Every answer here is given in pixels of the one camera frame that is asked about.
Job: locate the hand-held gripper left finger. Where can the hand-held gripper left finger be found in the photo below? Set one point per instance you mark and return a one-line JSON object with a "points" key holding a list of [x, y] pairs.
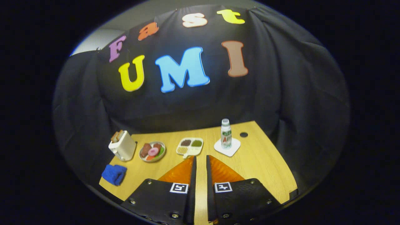
{"points": [[191, 193]]}

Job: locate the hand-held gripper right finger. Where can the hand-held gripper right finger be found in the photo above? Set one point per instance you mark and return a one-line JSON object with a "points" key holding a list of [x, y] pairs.
{"points": [[211, 193]]}

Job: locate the white divided dish of beans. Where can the white divided dish of beans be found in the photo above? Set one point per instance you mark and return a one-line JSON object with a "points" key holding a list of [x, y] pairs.
{"points": [[190, 150]]}

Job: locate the white square coaster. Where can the white square coaster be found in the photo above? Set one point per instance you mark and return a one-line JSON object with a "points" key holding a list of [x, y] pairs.
{"points": [[229, 151]]}

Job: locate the round plate of food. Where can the round plate of food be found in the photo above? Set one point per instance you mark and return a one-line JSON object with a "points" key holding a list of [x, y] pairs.
{"points": [[162, 153]]}

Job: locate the white plastic drink bottle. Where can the white plastic drink bottle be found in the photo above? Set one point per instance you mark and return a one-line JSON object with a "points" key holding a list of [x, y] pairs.
{"points": [[226, 136]]}

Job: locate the brown meat slice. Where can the brown meat slice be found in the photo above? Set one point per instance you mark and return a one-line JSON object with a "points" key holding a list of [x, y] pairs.
{"points": [[145, 150]]}

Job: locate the blue folded cloth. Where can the blue folded cloth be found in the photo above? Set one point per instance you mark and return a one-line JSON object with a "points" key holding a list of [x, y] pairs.
{"points": [[114, 175]]}

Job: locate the white toaster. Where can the white toaster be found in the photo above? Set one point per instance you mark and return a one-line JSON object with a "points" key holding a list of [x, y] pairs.
{"points": [[125, 148]]}

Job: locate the brown toast slice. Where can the brown toast slice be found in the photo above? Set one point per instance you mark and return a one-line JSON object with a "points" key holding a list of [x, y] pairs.
{"points": [[114, 137], [120, 134]]}

